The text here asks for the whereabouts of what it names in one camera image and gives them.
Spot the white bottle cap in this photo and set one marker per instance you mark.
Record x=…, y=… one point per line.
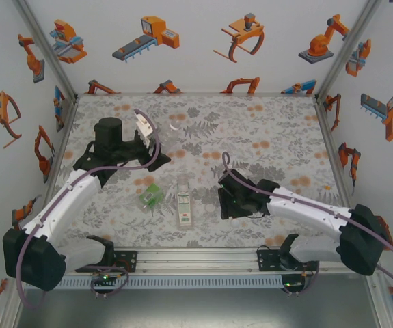
x=210, y=207

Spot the clear plastic bottle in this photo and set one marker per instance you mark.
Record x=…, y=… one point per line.
x=174, y=138

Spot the squat green label bottle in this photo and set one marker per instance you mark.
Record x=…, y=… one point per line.
x=151, y=196

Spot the tall bottle green white label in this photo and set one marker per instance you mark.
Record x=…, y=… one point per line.
x=184, y=205

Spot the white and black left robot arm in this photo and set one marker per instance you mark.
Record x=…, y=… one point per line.
x=63, y=201

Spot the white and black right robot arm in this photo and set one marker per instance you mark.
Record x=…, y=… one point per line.
x=305, y=213

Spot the small circuit board green light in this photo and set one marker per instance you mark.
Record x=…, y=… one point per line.
x=290, y=284
x=104, y=277

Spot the floral patterned table mat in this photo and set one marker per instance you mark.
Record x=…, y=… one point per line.
x=285, y=102

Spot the aluminium frame rail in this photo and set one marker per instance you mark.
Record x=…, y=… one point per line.
x=59, y=150
x=196, y=94
x=333, y=153

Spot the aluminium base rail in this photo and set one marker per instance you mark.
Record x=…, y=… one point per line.
x=196, y=259

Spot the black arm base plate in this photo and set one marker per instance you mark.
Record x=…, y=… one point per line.
x=266, y=261
x=131, y=261

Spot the aluminium frame post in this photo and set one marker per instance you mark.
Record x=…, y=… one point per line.
x=49, y=54
x=347, y=51
x=382, y=307
x=10, y=312

